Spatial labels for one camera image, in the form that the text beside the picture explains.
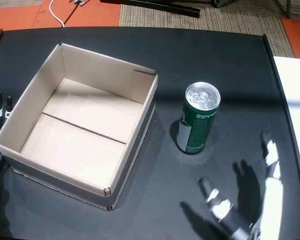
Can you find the right white-black robot hand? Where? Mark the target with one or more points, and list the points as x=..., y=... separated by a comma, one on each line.
x=272, y=200

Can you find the green drink can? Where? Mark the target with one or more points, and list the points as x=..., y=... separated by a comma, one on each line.
x=200, y=125

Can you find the open cardboard box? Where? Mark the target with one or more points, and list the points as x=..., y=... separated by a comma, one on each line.
x=77, y=140

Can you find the white side table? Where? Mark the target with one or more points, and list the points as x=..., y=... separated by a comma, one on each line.
x=297, y=100

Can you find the beige woven rug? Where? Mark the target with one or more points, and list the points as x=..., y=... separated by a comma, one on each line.
x=227, y=22

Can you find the thin black stand pole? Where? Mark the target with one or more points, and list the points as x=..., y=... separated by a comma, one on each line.
x=288, y=8

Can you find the black stand base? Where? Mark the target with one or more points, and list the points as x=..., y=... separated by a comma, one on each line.
x=225, y=2

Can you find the grey metal bracket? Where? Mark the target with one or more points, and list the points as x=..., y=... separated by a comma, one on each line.
x=80, y=2

